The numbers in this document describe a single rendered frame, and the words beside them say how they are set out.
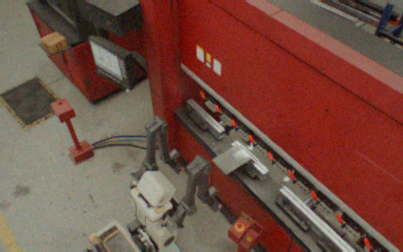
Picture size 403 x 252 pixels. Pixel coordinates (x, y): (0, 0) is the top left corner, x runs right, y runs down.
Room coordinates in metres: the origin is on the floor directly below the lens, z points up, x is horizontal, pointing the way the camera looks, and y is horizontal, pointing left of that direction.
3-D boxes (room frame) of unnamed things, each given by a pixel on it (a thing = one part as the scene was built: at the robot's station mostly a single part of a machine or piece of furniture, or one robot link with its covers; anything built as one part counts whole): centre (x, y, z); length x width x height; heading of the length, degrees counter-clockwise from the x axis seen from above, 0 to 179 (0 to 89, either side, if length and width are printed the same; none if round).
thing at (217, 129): (2.30, -0.07, 0.92); 0.50 x 0.06 x 0.10; 35
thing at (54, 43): (3.40, 1.57, 1.04); 0.30 x 0.26 x 0.12; 39
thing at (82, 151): (2.63, 1.36, 0.41); 0.25 x 0.20 x 0.83; 125
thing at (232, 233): (1.26, -0.34, 0.75); 0.20 x 0.16 x 0.18; 47
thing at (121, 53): (2.53, 0.71, 1.42); 0.45 x 0.12 x 0.36; 50
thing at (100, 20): (2.63, 0.69, 1.53); 0.51 x 0.25 x 0.85; 50
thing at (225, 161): (1.77, -0.27, 1.00); 0.26 x 0.18 x 0.01; 125
